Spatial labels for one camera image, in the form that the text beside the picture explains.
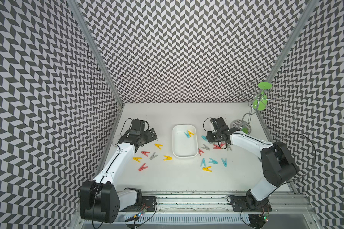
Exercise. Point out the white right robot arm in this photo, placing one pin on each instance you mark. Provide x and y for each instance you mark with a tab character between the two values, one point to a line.
278	165

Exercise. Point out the red clothespin group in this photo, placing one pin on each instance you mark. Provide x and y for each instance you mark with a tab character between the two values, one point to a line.
219	146

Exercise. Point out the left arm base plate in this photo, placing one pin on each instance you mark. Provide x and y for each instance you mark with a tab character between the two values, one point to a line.
149	203

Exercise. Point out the aluminium front rail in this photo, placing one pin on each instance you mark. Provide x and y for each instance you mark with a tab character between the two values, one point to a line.
216	202

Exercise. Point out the red clothespin lower left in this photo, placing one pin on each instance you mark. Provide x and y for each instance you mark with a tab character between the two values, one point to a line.
143	167

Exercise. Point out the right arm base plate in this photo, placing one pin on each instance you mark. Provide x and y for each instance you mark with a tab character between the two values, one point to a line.
248	204

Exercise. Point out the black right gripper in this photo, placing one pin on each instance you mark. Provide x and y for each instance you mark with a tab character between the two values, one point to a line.
209	138

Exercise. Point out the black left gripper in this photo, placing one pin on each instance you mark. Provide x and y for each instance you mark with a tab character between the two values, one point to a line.
147	132

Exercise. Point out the chrome green jewelry stand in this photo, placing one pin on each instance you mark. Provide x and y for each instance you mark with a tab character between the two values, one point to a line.
259	102

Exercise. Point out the clear drinking glass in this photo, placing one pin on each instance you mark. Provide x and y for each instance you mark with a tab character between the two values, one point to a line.
114	141

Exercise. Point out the white plastic storage box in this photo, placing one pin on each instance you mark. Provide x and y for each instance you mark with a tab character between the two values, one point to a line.
183	147

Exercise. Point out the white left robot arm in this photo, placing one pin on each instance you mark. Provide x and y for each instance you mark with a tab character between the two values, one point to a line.
99	199

